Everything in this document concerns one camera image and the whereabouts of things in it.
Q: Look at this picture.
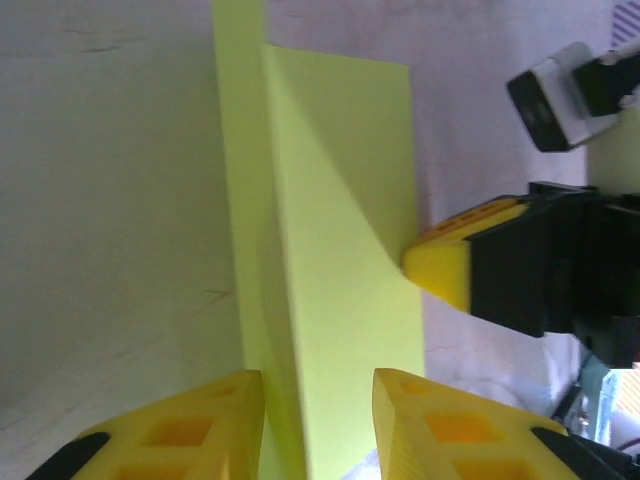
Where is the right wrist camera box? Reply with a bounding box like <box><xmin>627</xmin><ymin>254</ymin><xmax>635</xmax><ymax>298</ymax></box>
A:
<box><xmin>506</xmin><ymin>41</ymin><xmax>624</xmax><ymax>154</ymax></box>

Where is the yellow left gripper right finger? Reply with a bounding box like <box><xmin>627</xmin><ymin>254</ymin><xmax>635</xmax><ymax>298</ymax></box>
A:
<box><xmin>373</xmin><ymin>368</ymin><xmax>634</xmax><ymax>480</ymax></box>

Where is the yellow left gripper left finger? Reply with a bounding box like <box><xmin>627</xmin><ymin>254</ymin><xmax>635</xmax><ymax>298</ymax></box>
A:
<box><xmin>29</xmin><ymin>369</ymin><xmax>265</xmax><ymax>480</ymax></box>

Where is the lime green paper sheet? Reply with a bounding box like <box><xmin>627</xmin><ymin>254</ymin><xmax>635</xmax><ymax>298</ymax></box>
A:
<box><xmin>211</xmin><ymin>0</ymin><xmax>426</xmax><ymax>480</ymax></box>

